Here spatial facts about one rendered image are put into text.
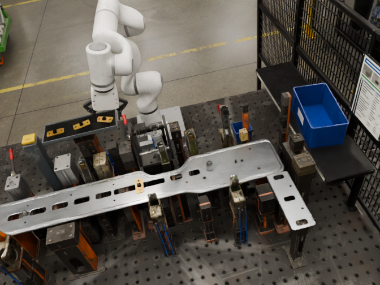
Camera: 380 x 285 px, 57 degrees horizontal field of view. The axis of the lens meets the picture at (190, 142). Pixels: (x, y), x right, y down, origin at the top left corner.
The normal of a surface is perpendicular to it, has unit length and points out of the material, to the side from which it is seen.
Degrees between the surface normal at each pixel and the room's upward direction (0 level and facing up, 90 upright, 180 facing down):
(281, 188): 0
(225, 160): 0
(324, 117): 0
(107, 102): 94
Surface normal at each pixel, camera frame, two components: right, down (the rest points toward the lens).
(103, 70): 0.22, 0.69
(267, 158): -0.13, -0.70
